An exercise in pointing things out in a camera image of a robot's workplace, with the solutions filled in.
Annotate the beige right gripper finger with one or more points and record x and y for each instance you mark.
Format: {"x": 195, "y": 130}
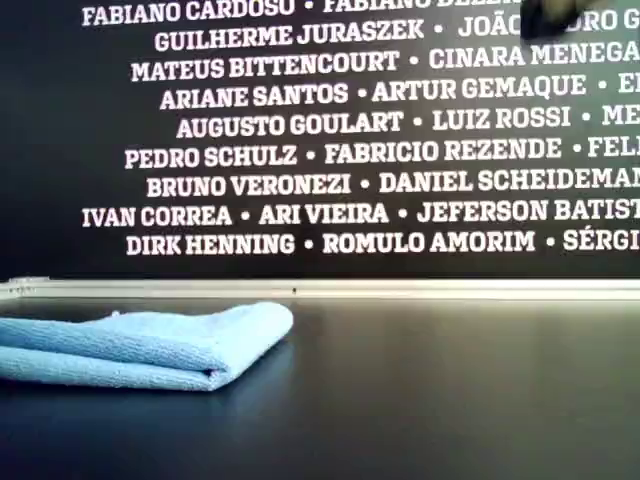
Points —
{"x": 550, "y": 17}

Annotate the light blue microfibre cloth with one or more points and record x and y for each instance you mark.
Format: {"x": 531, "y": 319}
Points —
{"x": 150, "y": 345}

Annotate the black leatherette table mat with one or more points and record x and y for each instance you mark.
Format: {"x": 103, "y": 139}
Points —
{"x": 450, "y": 400}

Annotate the black board with white names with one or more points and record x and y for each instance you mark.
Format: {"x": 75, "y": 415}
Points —
{"x": 50, "y": 150}

